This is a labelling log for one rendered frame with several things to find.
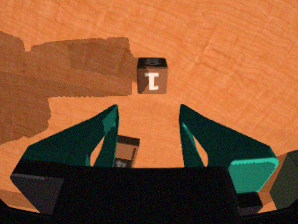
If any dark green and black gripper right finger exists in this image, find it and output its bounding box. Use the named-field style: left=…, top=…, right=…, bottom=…
left=179, top=104, right=279, bottom=195

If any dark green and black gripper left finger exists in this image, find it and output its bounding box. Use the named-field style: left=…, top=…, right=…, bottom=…
left=19, top=104, right=119, bottom=167

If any brown calendar cube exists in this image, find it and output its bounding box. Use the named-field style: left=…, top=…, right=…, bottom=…
left=114, top=158, right=131, bottom=167
left=137, top=58, right=168, bottom=94

